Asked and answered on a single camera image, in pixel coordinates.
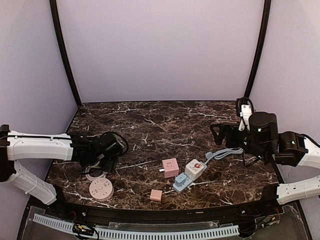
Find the white cube socket adapter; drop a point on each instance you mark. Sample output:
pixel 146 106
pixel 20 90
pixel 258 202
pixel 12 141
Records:
pixel 194 169

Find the right black frame post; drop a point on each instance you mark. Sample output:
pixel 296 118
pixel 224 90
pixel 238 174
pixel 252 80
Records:
pixel 259 47

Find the black frame post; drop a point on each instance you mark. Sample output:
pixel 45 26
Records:
pixel 63 51
pixel 259 47

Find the small circuit board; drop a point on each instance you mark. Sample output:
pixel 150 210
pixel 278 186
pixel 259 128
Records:
pixel 82 229

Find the blue power strip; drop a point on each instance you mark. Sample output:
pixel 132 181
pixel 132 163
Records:
pixel 189 181

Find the left black frame post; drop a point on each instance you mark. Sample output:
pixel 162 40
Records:
pixel 63 51

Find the right grey cable duct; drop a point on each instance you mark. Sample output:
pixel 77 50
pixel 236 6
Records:
pixel 207 234

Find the pink round power socket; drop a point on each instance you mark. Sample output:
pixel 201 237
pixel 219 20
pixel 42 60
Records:
pixel 101 189

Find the pink cube socket adapter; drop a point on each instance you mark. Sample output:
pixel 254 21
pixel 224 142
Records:
pixel 170 168

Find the black front rail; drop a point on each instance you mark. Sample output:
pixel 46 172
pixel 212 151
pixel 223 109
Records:
pixel 236 214

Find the blue charger plug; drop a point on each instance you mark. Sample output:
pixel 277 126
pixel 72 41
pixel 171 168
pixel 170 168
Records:
pixel 180 181

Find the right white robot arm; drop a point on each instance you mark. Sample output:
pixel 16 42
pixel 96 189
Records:
pixel 293 150

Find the pink charger plug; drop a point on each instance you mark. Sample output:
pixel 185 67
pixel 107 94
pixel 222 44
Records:
pixel 155 195

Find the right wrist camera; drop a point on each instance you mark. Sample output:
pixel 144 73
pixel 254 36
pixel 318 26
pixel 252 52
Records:
pixel 244 109

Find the left grey cable duct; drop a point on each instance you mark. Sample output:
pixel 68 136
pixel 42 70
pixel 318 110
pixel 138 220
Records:
pixel 56 224

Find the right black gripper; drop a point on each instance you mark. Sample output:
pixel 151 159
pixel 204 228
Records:
pixel 230 135

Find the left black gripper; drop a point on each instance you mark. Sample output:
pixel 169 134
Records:
pixel 100 161

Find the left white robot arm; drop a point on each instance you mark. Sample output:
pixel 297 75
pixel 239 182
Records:
pixel 16 146

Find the grey cable duct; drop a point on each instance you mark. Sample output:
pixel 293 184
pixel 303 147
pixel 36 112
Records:
pixel 207 234
pixel 56 224

